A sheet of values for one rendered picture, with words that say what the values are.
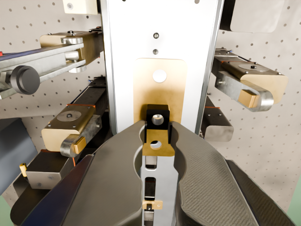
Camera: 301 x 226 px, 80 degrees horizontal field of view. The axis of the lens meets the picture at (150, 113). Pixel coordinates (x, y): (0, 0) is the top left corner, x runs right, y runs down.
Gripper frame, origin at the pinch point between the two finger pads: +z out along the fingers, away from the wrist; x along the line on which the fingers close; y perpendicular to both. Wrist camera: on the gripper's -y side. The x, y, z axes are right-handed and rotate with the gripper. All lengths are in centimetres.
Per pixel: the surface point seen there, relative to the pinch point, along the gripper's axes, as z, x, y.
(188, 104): 26.7, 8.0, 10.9
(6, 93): 6.0, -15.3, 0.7
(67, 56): 19.5, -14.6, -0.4
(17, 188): 18.5, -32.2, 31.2
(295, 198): 124, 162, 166
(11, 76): 5.2, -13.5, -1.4
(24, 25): 57, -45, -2
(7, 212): 124, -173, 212
